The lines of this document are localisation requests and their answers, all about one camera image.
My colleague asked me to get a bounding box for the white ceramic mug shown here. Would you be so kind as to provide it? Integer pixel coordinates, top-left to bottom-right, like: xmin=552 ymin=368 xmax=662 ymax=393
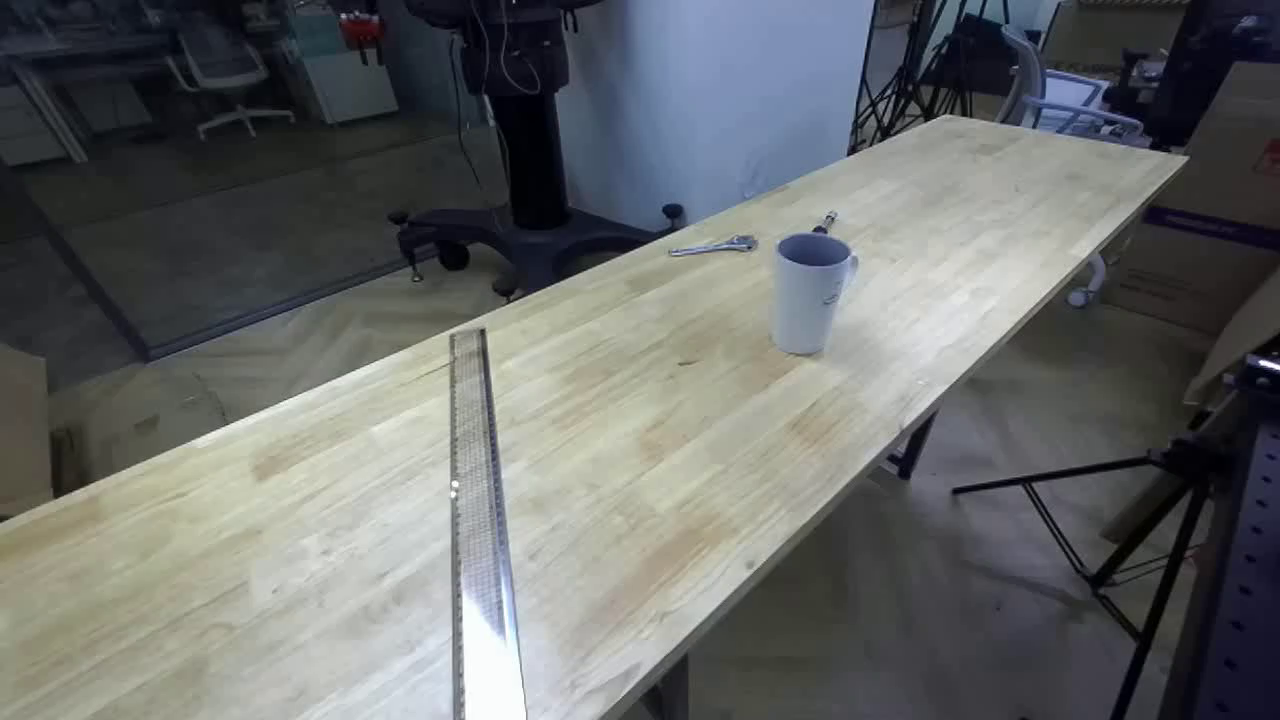
xmin=772 ymin=231 xmax=863 ymax=358

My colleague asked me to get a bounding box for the metal spoon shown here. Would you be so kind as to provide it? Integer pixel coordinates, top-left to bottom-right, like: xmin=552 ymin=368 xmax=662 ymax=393
xmin=666 ymin=231 xmax=763 ymax=258

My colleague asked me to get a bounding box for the long metal ruler strip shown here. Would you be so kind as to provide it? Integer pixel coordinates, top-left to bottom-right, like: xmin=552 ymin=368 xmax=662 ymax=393
xmin=446 ymin=323 xmax=534 ymax=720

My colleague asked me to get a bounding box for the black table leg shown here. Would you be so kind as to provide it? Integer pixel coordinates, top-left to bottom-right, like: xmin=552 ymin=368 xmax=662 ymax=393
xmin=635 ymin=653 xmax=697 ymax=720
xmin=888 ymin=408 xmax=943 ymax=485

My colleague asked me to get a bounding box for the white cabinet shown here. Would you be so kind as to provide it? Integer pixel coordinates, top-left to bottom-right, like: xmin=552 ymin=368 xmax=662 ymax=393
xmin=280 ymin=0 xmax=403 ymax=126

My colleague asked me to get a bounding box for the black background tripod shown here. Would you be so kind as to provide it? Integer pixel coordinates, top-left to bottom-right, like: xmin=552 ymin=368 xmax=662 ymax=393
xmin=847 ymin=0 xmax=1022 ymax=156

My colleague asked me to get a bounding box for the grey floor mat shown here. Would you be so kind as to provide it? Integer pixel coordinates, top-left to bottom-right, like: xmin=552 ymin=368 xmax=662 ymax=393
xmin=22 ymin=125 xmax=511 ymax=362

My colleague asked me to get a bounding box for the white office chair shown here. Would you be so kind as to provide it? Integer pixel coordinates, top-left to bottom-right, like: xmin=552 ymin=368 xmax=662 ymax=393
xmin=159 ymin=13 xmax=300 ymax=142

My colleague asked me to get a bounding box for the black tripod stand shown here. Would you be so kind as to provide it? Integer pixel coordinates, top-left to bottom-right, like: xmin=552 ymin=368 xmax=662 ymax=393
xmin=949 ymin=394 xmax=1249 ymax=720

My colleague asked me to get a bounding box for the large cardboard box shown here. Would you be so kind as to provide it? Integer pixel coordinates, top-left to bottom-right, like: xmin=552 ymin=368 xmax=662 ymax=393
xmin=1102 ymin=57 xmax=1280 ymax=341

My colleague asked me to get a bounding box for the leaning cardboard panel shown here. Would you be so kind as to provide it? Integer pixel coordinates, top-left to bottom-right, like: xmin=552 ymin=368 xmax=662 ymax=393
xmin=1179 ymin=265 xmax=1280 ymax=410

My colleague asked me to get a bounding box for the small cardboard box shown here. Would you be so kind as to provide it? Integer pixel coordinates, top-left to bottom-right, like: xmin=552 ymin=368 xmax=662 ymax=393
xmin=0 ymin=341 xmax=55 ymax=518

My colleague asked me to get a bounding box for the grey desk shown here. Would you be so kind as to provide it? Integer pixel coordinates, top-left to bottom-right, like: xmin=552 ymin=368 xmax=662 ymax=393
xmin=0 ymin=27 xmax=180 ymax=172

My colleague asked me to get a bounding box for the black perforated rack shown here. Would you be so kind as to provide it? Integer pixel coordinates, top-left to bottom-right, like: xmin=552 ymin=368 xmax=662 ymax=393
xmin=1158 ymin=341 xmax=1280 ymax=720

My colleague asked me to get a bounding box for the black wheeled pedestal stand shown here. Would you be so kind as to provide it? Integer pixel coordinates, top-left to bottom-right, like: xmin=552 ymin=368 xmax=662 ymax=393
xmin=390 ymin=0 xmax=694 ymax=300

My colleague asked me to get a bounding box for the white wire chair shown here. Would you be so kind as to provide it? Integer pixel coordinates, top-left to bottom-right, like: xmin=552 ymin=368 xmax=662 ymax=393
xmin=996 ymin=22 xmax=1152 ymax=142

